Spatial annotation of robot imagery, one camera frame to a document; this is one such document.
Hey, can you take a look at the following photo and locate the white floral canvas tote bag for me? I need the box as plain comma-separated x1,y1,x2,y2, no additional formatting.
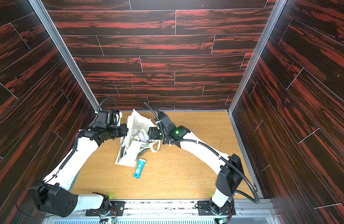
115,110,161,167

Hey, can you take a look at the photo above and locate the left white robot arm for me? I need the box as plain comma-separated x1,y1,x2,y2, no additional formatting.
32,124,128,217

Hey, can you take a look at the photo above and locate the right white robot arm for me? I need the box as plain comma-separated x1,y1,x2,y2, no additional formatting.
144,102,260,215

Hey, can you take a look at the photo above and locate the blue flashlight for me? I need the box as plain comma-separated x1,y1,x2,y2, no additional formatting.
133,159,146,179

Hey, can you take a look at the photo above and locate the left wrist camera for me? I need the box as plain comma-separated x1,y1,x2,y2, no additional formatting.
93,110,122,128

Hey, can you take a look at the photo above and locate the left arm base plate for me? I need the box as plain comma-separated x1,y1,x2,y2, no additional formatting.
85,200,125,217

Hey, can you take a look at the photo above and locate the aluminium front rail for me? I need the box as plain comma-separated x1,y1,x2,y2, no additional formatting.
43,199,282,224

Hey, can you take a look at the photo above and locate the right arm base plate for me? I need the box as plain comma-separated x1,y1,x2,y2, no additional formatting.
194,200,236,216

